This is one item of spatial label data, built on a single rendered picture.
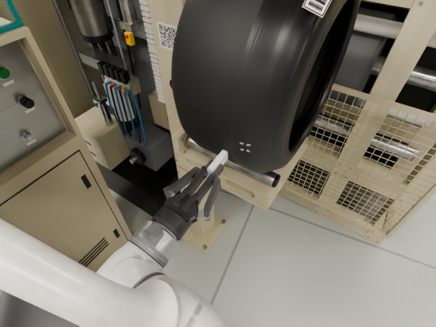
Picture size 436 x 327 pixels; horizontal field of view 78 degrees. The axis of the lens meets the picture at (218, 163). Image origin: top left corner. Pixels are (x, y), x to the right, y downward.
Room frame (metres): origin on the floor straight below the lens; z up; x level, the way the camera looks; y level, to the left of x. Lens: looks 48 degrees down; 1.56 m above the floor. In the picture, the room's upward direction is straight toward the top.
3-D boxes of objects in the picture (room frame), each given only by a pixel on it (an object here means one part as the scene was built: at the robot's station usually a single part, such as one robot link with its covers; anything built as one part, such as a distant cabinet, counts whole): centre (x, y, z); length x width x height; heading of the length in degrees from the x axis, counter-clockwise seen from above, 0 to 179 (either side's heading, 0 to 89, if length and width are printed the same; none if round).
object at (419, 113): (0.88, -0.49, 0.65); 0.90 x 0.02 x 0.70; 56
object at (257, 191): (0.62, -0.04, 0.83); 0.36 x 0.09 x 0.06; 56
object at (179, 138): (0.83, 0.03, 0.90); 0.40 x 0.03 x 0.10; 146
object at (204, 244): (0.86, 0.11, 0.01); 0.27 x 0.27 x 0.02; 56
